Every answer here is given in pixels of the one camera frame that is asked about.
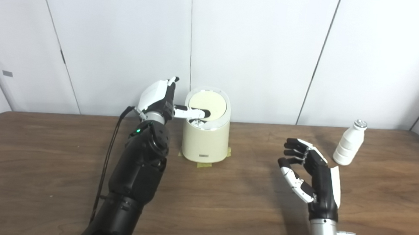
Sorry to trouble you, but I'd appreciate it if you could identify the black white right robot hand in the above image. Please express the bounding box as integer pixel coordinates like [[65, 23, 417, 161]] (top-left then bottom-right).
[[274, 137, 345, 223]]

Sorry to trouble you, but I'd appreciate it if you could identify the cream round bin lid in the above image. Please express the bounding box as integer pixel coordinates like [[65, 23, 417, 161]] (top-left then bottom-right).
[[187, 90, 228, 121]]

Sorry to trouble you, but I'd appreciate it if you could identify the small white plastic bottle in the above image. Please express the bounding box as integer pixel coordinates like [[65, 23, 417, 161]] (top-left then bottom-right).
[[332, 118, 368, 167]]

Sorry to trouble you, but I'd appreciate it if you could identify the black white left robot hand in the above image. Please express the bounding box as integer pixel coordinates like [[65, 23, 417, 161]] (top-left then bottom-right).
[[134, 74, 213, 127]]

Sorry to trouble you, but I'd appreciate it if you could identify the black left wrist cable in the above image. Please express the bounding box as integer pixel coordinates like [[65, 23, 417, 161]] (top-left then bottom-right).
[[90, 103, 137, 227]]

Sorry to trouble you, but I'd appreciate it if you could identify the cream-colored bin body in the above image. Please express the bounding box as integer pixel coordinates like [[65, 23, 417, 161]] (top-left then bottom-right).
[[180, 86, 233, 165]]

